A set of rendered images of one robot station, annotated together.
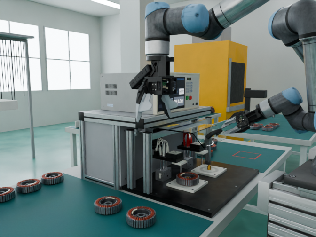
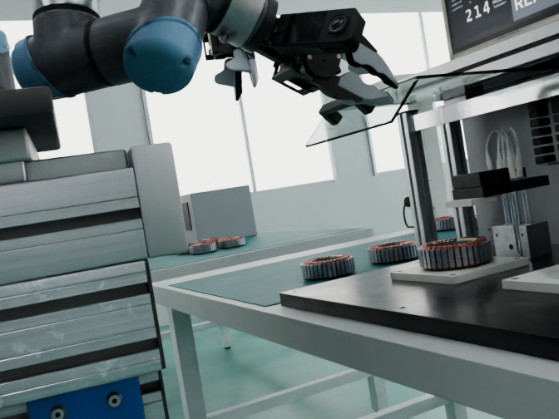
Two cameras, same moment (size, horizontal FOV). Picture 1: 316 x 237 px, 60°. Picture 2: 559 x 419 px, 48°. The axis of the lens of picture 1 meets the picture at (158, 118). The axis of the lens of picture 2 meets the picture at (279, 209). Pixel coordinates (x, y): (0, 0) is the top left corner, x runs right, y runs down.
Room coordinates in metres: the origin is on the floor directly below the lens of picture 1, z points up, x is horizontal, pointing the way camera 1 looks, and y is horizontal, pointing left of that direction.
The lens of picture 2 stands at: (1.53, -1.14, 0.94)
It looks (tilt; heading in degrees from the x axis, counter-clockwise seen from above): 1 degrees down; 118
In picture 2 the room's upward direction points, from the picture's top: 9 degrees counter-clockwise
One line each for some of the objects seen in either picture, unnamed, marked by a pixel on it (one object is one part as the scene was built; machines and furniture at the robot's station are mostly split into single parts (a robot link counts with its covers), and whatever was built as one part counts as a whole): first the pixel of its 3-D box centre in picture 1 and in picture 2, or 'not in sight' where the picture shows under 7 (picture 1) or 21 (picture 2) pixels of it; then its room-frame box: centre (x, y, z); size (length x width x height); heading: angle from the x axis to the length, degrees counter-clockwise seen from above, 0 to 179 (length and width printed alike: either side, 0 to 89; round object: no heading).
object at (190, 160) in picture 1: (186, 162); not in sight; (1.57, -0.17, 0.80); 0.08 x 0.05 x 0.06; 144
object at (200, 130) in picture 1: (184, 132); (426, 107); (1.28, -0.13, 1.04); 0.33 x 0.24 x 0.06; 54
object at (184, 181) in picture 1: (187, 178); (454, 253); (1.29, -0.15, 0.80); 0.11 x 0.11 x 0.04
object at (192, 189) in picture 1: (187, 183); (457, 268); (1.29, -0.15, 0.78); 0.15 x 0.15 x 0.01; 54
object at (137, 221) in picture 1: (141, 216); (328, 267); (0.97, 0.06, 0.77); 0.11 x 0.11 x 0.04
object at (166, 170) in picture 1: (163, 173); (521, 239); (1.38, -0.03, 0.80); 0.08 x 0.05 x 0.06; 144
